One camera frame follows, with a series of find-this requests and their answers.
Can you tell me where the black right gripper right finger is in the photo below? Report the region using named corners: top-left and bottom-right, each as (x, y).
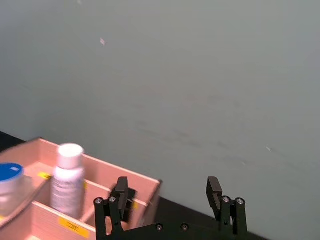
top-left (206, 176), bottom-right (249, 236)

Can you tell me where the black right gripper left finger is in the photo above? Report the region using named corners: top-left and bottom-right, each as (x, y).
top-left (93, 176), bottom-right (137, 240)

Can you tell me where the pink wooden divided box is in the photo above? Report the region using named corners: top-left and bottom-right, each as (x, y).
top-left (0, 137), bottom-right (163, 240)

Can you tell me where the white plastic bottle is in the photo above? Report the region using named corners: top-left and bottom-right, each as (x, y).
top-left (50, 142), bottom-right (87, 219)

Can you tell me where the white jar with blue lid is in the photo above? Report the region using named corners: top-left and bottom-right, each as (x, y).
top-left (0, 162), bottom-right (25, 217)

